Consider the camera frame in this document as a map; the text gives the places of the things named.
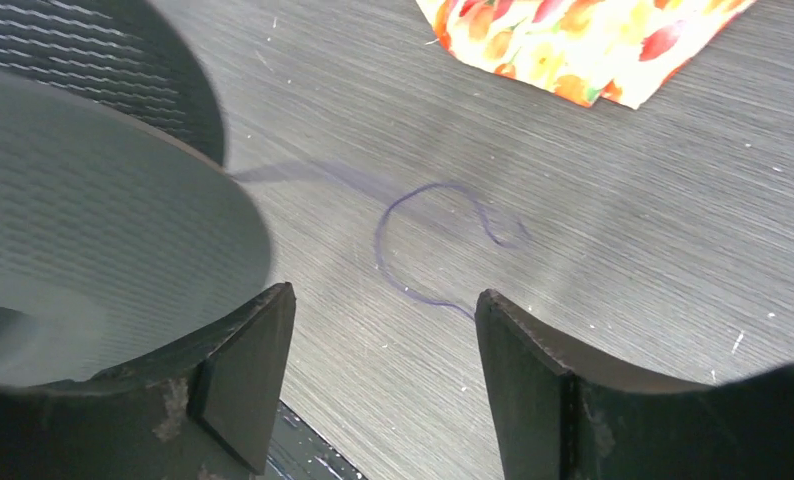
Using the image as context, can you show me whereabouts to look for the black cable spool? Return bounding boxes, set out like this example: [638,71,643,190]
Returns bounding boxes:
[0,1,271,386]

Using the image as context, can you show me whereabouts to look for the orange floral cloth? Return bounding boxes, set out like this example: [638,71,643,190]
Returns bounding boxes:
[416,0,752,109]

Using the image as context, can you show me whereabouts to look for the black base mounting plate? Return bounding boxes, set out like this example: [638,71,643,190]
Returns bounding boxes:
[260,401,367,480]

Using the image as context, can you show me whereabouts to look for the thin purple wire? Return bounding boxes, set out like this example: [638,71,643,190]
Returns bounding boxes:
[373,182,531,323]

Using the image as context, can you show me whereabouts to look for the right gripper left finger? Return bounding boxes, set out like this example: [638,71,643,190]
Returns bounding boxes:
[0,283,296,479]

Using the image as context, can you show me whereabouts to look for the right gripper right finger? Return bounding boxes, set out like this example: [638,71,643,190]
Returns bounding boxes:
[475,290,794,480]

